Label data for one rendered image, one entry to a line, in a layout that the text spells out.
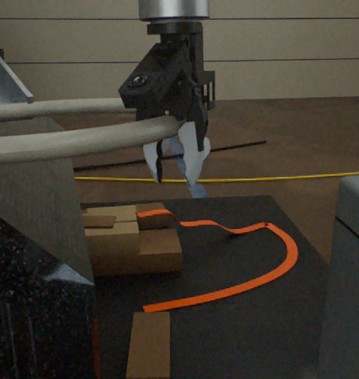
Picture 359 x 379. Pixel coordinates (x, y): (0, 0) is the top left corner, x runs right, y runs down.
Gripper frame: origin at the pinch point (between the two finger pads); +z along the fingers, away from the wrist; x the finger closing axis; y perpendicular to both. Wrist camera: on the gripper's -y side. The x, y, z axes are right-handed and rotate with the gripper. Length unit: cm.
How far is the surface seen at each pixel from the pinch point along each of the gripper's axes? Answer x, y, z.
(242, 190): 66, 221, 74
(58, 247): 30.7, 9.8, 19.7
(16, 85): 44.5, 18.2, -10.3
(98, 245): 84, 91, 62
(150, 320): 41, 60, 68
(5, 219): 34.6, 1.5, 11.5
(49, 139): 5.9, -16.8, -8.1
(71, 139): 4.2, -15.2, -7.9
